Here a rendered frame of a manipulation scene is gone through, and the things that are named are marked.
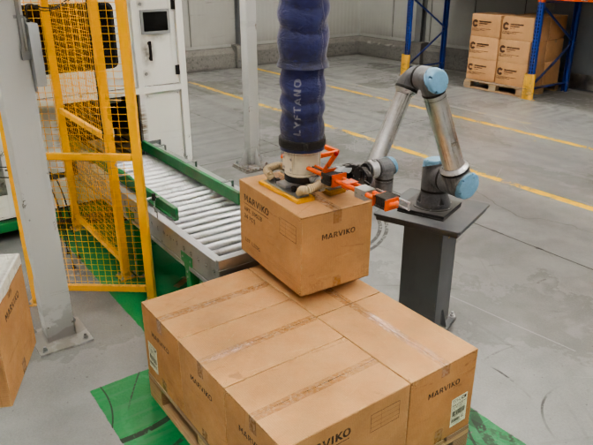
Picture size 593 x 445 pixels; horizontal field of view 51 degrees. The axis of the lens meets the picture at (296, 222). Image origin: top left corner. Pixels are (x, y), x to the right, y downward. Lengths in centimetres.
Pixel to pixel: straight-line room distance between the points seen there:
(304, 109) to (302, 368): 115
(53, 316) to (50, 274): 27
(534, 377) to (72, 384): 244
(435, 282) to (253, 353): 137
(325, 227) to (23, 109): 162
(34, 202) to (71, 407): 107
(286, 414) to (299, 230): 85
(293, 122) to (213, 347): 107
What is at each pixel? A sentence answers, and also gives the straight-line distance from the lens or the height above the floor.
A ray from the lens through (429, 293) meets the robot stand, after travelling 366.
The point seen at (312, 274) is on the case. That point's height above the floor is 70.
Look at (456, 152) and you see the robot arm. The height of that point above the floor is 115.
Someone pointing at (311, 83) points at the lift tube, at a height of 154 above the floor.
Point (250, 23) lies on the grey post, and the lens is 635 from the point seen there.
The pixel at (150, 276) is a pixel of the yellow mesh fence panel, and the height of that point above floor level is 22.
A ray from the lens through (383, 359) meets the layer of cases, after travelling 261.
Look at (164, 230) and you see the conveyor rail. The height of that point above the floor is 55.
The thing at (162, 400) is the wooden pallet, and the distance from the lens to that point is 323.
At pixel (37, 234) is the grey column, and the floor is 69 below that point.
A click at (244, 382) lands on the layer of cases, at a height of 54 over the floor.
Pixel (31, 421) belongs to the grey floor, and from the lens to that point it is 338.
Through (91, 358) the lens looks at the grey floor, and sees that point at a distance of 371.
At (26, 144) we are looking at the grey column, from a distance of 345.
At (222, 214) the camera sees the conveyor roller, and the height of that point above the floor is 55.
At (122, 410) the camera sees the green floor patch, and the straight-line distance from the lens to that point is 330.
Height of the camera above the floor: 204
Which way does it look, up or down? 23 degrees down
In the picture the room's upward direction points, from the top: straight up
